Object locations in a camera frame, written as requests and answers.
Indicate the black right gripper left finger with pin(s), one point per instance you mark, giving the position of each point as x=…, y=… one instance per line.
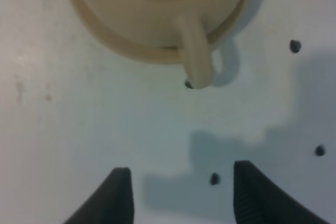
x=112, y=202

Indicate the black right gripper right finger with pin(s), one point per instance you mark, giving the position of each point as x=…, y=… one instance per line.
x=258, y=200

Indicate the beige ceramic teapot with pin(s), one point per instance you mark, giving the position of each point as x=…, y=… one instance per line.
x=183, y=24

